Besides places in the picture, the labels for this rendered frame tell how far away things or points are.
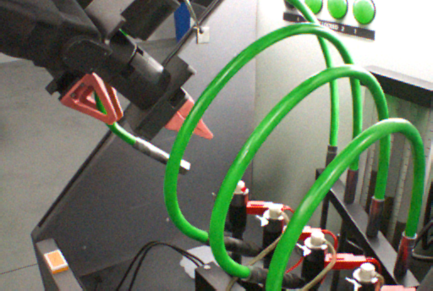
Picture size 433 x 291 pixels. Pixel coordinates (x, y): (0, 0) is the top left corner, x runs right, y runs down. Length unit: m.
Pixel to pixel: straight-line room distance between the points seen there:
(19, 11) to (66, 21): 0.05
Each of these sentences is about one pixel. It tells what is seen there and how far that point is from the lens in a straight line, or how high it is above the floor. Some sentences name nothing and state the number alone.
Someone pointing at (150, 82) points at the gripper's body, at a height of 1.32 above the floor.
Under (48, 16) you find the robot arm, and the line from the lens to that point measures 0.42.
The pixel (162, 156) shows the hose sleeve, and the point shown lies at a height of 1.17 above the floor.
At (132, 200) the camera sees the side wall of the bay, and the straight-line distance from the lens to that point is 0.97.
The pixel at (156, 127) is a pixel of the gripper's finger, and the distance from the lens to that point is 0.54.
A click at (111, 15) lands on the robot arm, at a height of 1.41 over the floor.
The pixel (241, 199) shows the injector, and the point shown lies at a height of 1.13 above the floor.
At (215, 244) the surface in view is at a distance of 0.45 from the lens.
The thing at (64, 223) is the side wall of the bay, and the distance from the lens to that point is 0.94.
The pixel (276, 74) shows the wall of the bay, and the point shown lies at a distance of 0.98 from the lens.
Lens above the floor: 1.47
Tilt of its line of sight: 22 degrees down
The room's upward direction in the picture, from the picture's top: straight up
